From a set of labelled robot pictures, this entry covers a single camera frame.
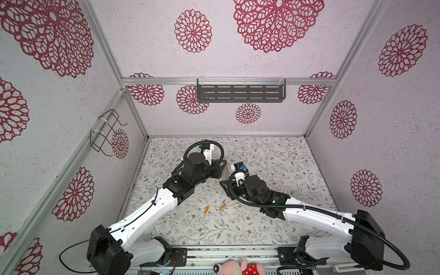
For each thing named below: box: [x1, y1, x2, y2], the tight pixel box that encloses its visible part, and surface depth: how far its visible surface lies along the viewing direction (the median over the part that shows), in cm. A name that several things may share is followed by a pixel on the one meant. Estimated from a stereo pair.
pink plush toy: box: [213, 258, 267, 275], surface depth 67 cm
